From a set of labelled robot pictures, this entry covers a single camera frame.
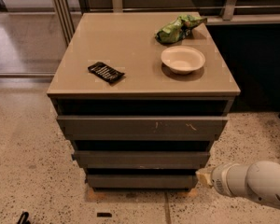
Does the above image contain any grey drawer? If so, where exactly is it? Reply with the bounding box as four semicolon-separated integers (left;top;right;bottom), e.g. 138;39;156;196
87;175;197;189
57;116;228;141
72;151;210;169

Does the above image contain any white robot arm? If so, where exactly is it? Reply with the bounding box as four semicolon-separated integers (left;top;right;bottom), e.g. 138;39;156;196
196;161;280;210

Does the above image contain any grey drawer cabinet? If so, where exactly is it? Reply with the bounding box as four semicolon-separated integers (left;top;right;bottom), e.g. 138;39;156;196
48;13;240;178

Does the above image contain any grey bottom drawer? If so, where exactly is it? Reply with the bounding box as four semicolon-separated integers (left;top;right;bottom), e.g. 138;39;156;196
87;175;197;189

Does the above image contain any grey top drawer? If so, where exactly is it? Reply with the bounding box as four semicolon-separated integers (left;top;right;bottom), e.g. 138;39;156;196
57;116;228;141

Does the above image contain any white paper bowl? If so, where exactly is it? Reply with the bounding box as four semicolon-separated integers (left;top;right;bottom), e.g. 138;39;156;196
161;46;205;75

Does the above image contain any black snack packet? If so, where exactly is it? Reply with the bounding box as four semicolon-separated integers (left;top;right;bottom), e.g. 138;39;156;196
88;62;124;83

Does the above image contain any green chip bag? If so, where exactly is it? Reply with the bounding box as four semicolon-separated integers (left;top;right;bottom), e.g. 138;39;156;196
155;14;207;44

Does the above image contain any black object bottom left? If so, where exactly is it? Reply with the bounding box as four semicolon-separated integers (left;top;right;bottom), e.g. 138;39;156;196
17;212;31;224

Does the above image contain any metal railing frame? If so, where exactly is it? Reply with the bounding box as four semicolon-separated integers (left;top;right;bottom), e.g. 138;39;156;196
52;0;280;41

